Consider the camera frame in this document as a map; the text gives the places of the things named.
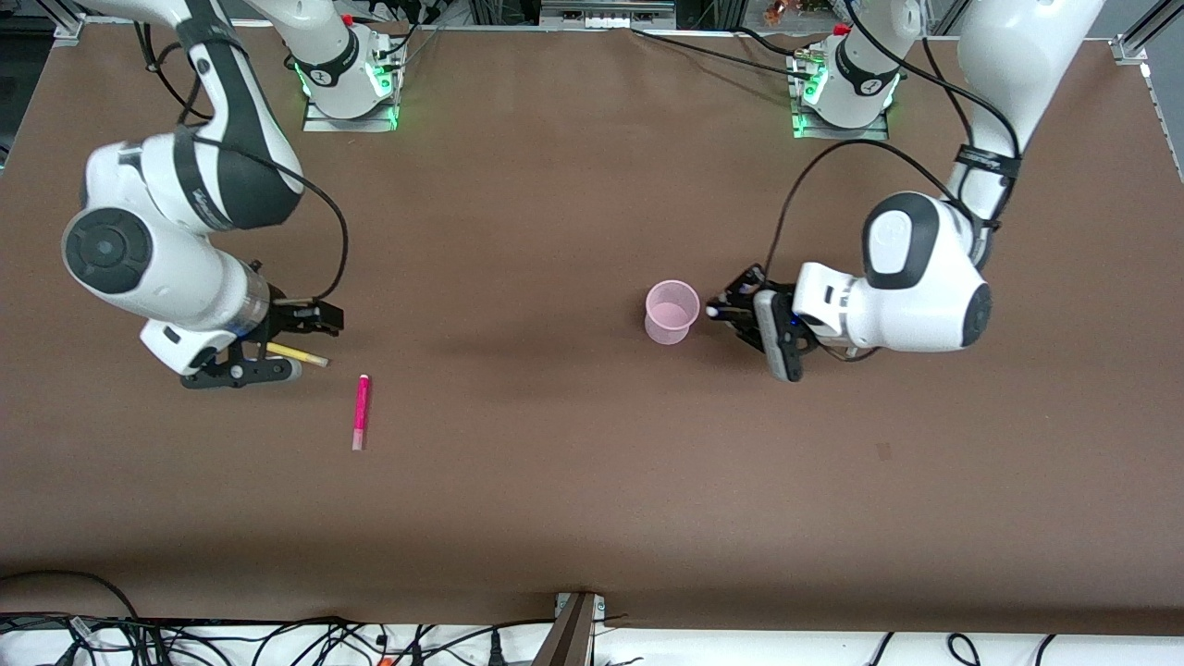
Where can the metal frame post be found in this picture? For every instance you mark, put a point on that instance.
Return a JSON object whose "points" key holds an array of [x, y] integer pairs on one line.
{"points": [[569, 638]]}

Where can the large table cover sheet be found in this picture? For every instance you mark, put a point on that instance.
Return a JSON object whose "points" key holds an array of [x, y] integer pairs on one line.
{"points": [[555, 462]]}

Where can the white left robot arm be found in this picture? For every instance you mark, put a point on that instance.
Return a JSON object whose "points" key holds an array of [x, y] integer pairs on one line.
{"points": [[925, 296]]}

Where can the pink marker pen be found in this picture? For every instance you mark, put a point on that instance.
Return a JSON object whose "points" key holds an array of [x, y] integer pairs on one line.
{"points": [[362, 407]]}

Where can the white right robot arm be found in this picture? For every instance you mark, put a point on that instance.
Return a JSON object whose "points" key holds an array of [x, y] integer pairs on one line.
{"points": [[185, 268]]}

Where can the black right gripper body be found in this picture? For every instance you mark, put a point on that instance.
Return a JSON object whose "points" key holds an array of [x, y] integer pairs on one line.
{"points": [[285, 320]]}

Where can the yellow marker pen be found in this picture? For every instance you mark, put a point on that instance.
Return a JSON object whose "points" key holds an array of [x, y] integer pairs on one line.
{"points": [[301, 355]]}

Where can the aluminium frame profile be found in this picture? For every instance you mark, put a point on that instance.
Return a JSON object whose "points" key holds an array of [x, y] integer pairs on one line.
{"points": [[69, 28], [1130, 46]]}

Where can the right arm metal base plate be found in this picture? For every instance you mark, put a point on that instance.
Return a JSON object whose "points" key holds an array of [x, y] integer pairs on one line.
{"points": [[319, 125]]}

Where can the grey metal power strip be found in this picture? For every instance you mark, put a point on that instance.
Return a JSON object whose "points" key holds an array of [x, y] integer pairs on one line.
{"points": [[606, 14]]}

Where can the pink mesh pen holder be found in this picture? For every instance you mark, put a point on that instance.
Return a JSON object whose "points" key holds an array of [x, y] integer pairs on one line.
{"points": [[666, 333]]}

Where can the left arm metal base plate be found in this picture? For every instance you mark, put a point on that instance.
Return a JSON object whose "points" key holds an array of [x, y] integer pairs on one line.
{"points": [[869, 134]]}

